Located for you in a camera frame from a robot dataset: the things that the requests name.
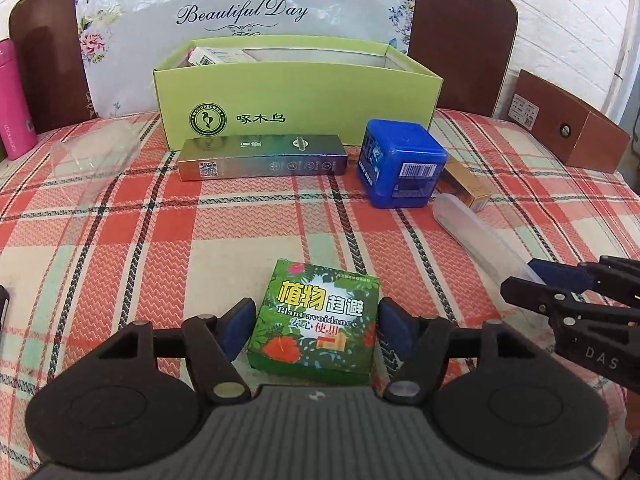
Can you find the clear plastic tube case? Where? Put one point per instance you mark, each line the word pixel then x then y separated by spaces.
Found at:
pixel 481 242

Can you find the black smartphone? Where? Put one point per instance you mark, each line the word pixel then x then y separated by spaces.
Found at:
pixel 4 303

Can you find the small brown carton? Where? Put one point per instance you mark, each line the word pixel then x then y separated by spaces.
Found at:
pixel 459 181

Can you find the green floral box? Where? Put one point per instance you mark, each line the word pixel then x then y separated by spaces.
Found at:
pixel 317 324

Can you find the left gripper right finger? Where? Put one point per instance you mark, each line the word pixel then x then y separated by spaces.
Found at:
pixel 491 393

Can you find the blue plastic cube box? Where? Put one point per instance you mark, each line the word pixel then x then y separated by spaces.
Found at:
pixel 399 164

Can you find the clear plastic cup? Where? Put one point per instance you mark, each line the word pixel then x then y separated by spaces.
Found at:
pixel 84 165

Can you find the green open cardboard box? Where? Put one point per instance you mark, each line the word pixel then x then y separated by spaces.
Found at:
pixel 298 85

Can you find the metallic teal long box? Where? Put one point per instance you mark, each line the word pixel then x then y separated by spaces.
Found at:
pixel 264 155

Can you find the floral Beautiful Day bag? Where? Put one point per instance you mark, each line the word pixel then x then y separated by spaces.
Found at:
pixel 122 41

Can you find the brown wooden headboard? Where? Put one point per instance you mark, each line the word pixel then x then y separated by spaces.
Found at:
pixel 467 42

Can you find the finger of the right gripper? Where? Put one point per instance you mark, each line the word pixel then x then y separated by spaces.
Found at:
pixel 562 310
pixel 615 278

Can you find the pink thermos bottle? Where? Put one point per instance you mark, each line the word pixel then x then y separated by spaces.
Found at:
pixel 18 134

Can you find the white orange medicine box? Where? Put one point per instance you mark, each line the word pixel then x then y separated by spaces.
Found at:
pixel 205 56

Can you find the brown cardboard shoe box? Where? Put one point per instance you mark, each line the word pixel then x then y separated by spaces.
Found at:
pixel 575 132

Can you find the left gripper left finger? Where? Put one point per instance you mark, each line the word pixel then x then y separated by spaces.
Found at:
pixel 141 394

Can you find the plaid bed sheet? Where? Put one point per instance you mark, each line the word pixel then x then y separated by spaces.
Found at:
pixel 155 247

